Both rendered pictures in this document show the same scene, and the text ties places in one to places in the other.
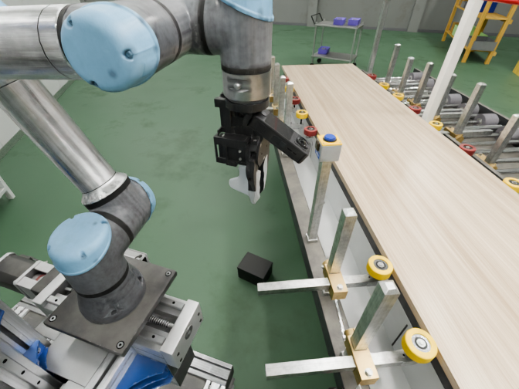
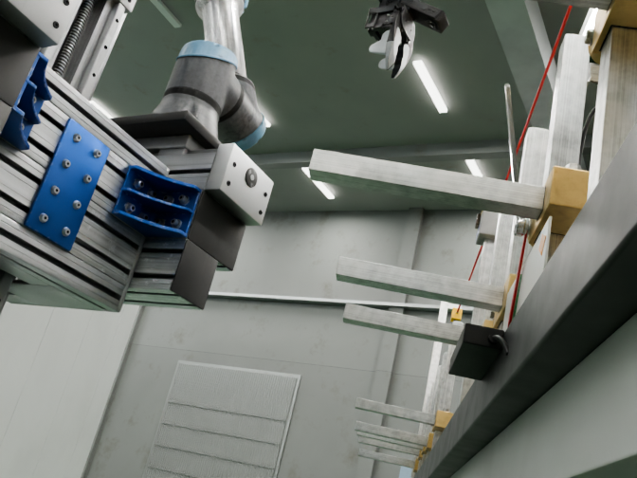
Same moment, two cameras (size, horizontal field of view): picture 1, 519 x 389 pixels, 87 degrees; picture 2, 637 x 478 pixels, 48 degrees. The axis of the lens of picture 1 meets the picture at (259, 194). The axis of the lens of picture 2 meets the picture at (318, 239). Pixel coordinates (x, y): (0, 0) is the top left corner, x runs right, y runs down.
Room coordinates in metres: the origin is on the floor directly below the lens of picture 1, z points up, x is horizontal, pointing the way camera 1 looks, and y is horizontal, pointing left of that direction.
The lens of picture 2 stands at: (-0.74, -0.24, 0.43)
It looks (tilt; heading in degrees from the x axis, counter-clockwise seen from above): 22 degrees up; 15
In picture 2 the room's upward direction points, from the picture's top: 14 degrees clockwise
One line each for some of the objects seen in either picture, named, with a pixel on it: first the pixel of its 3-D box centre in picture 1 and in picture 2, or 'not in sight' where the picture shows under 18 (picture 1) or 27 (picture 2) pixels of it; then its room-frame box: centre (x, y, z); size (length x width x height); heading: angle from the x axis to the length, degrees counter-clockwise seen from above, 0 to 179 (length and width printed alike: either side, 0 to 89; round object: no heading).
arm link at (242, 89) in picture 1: (245, 84); not in sight; (0.44, 0.02, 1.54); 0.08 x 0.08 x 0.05
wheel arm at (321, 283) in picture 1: (319, 284); (461, 337); (0.54, -0.21, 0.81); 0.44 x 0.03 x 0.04; 95
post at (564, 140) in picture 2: not in sight; (558, 191); (0.09, -0.31, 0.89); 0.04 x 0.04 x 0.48; 5
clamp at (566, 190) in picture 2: not in sight; (561, 213); (0.06, -0.32, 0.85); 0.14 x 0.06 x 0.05; 5
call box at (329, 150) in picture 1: (327, 148); (493, 229); (0.84, -0.24, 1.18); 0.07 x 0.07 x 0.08; 5
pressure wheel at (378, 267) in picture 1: (376, 273); not in sight; (0.56, -0.41, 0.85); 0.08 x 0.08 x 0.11
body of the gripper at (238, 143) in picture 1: (244, 130); (394, 16); (0.44, 0.03, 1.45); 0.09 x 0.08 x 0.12; 72
